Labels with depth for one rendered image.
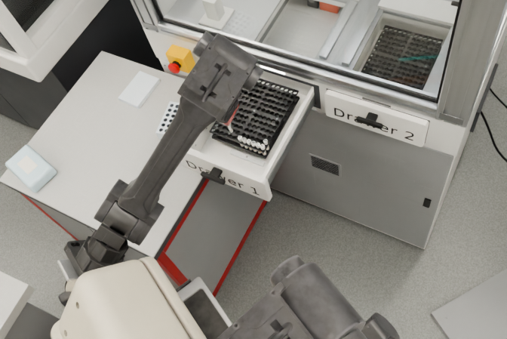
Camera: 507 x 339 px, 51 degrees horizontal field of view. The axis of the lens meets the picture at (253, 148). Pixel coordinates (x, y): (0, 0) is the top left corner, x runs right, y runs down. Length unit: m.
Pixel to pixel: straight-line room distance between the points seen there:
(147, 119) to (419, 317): 1.25
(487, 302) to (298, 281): 1.74
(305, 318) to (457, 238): 1.84
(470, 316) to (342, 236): 0.56
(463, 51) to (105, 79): 1.22
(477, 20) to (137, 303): 0.82
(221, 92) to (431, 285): 1.62
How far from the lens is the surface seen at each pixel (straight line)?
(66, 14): 2.01
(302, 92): 1.61
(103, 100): 1.90
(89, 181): 1.74
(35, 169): 1.79
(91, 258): 1.06
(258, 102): 1.54
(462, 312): 2.21
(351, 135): 1.66
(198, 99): 0.77
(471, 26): 1.18
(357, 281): 2.23
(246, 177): 1.39
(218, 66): 0.81
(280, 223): 2.33
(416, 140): 1.52
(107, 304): 0.85
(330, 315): 0.52
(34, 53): 1.95
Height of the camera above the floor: 2.13
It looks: 58 degrees down
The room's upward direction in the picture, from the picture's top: 17 degrees counter-clockwise
